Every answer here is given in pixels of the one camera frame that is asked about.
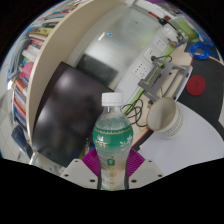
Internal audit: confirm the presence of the black desk mat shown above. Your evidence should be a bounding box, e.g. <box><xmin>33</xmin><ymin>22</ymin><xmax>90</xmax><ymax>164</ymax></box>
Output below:
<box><xmin>173</xmin><ymin>56</ymin><xmax>224</xmax><ymax>124</ymax></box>

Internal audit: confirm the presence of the cream shelf with books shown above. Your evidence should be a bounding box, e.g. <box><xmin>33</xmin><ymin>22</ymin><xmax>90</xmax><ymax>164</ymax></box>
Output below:
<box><xmin>6</xmin><ymin>0</ymin><xmax>134</xmax><ymax>161</ymax></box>

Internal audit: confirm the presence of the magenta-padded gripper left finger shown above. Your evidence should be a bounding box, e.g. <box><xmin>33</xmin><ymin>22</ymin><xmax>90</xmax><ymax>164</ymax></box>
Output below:
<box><xmin>59</xmin><ymin>148</ymin><xmax>101</xmax><ymax>190</ymax></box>

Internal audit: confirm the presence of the blue coiled cable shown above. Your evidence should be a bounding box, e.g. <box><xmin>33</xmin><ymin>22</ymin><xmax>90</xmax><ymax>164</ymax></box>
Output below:
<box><xmin>189</xmin><ymin>41</ymin><xmax>211</xmax><ymax>61</ymax></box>

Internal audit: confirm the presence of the white paper sheet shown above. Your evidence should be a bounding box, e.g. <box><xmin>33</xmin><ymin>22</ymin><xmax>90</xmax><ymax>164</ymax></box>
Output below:
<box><xmin>138</xmin><ymin>101</ymin><xmax>224</xmax><ymax>176</ymax></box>

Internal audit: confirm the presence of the grey metal laptop stand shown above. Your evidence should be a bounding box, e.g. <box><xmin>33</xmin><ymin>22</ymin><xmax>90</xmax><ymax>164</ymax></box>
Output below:
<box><xmin>137</xmin><ymin>59</ymin><xmax>194</xmax><ymax>103</ymax></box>

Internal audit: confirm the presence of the green-labelled clear drink bottle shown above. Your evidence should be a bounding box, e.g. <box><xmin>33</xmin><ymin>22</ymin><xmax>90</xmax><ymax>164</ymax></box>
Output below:
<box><xmin>92</xmin><ymin>92</ymin><xmax>134</xmax><ymax>191</ymax></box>

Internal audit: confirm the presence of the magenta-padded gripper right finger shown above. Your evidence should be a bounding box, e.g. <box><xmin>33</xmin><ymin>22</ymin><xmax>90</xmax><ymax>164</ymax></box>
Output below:
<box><xmin>126</xmin><ymin>148</ymin><xmax>166</xmax><ymax>190</ymax></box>

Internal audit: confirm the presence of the white patterned paper cup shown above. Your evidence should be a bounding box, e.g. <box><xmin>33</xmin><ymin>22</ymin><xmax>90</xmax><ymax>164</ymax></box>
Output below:
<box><xmin>146</xmin><ymin>96</ymin><xmax>184</xmax><ymax>138</ymax></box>

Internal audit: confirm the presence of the black cable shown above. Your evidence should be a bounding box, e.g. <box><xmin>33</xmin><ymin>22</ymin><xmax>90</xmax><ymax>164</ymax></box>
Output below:
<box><xmin>121</xmin><ymin>98</ymin><xmax>149</xmax><ymax>128</ymax></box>

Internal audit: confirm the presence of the flat round red coaster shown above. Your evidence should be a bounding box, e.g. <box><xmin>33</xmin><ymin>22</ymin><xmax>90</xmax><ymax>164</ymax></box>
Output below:
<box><xmin>185</xmin><ymin>75</ymin><xmax>205</xmax><ymax>97</ymax></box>

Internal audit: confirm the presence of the white wall socket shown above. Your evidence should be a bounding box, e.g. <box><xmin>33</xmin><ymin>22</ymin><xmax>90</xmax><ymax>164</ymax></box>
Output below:
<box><xmin>153</xmin><ymin>35</ymin><xmax>168</xmax><ymax>51</ymax></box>
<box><xmin>131</xmin><ymin>60</ymin><xmax>149</xmax><ymax>79</ymax></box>
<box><xmin>143</xmin><ymin>47</ymin><xmax>159</xmax><ymax>63</ymax></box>

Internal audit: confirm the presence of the black computer monitor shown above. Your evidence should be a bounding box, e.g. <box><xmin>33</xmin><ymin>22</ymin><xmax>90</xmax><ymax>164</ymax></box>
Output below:
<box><xmin>32</xmin><ymin>61</ymin><xmax>116</xmax><ymax>168</ymax></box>

